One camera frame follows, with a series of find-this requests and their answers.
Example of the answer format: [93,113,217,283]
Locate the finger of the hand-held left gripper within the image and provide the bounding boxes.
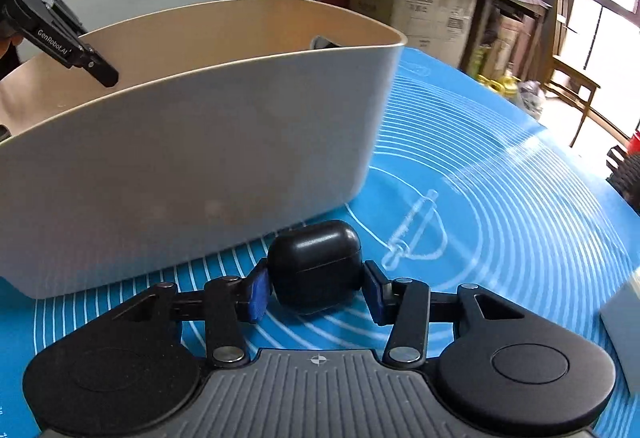
[75,42,120,87]

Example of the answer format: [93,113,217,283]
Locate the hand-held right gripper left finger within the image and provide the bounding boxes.
[107,260,271,366]

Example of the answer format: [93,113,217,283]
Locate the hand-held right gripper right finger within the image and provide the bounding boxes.
[362,260,526,365]

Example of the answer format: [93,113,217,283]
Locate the black earbud case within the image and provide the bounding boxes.
[266,219,363,316]

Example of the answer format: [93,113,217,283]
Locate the white plastic storage bin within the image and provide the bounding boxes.
[0,0,407,301]

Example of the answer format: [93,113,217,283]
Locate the blue silicone baking mat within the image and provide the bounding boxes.
[0,46,640,438]

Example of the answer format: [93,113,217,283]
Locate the yellow plastic jugs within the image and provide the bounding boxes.
[475,72,522,99]

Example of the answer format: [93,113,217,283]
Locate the white tissue pack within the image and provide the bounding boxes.
[599,267,640,396]

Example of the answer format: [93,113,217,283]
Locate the crumpled plastic bag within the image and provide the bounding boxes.
[517,80,547,119]

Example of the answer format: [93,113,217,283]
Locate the black knobby tire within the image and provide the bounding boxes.
[606,144,640,215]

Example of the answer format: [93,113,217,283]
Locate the large cardboard box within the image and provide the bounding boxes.
[349,0,482,68]

